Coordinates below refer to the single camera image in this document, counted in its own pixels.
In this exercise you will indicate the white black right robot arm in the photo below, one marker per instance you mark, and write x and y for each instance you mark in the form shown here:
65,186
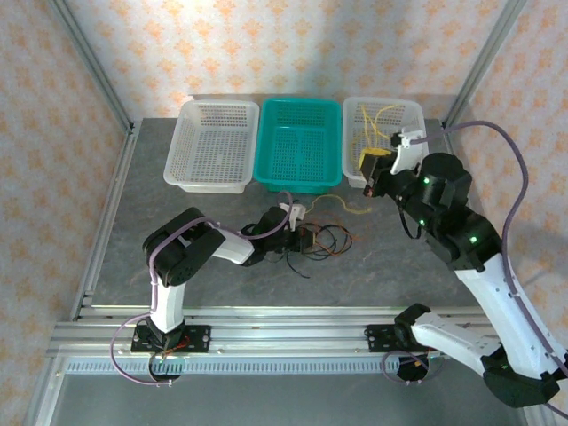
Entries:
497,302

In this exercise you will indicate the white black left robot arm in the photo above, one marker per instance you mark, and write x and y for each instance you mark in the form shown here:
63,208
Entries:
166,302

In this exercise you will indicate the white plastic basket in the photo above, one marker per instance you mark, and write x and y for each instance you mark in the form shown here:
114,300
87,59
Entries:
186,146
349,146

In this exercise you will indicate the teal plastic basket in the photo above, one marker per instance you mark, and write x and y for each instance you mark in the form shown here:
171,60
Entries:
293,186

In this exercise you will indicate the aluminium side rail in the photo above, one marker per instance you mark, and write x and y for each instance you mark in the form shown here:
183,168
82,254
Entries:
449,142
108,222

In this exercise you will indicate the aluminium rail beam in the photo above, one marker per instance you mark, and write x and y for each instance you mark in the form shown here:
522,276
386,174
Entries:
288,333

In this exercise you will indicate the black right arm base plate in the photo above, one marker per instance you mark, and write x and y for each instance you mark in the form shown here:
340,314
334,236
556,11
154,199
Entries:
379,337

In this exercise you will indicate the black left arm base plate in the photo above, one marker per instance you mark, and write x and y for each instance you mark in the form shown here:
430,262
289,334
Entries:
199,339

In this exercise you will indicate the aluminium frame post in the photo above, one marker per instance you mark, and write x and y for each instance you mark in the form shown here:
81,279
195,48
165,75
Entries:
486,57
90,57

